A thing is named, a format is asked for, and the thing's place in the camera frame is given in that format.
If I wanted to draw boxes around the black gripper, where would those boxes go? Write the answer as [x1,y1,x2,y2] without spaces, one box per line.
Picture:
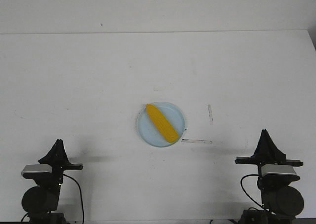
[38,139,83,185]
[235,129,303,167]

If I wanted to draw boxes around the light blue round plate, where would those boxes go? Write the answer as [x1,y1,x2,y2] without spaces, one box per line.
[136,102,185,148]

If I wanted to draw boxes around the yellow toy corn cob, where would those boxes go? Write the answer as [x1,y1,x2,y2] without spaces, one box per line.
[146,104,179,143]

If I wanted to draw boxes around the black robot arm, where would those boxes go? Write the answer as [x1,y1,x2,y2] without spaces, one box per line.
[21,139,85,224]
[235,129,304,224]

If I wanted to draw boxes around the vertical tape strip marker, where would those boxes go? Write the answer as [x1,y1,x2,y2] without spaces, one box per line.
[208,104,213,125]

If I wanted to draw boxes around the horizontal tape strip marker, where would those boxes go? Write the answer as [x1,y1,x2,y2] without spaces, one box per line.
[181,139,212,144]

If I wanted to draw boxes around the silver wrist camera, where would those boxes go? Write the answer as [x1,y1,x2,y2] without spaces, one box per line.
[21,164,52,179]
[261,164,297,177]

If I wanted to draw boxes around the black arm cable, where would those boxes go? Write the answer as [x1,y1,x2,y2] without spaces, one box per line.
[240,174,269,212]
[63,174,84,223]

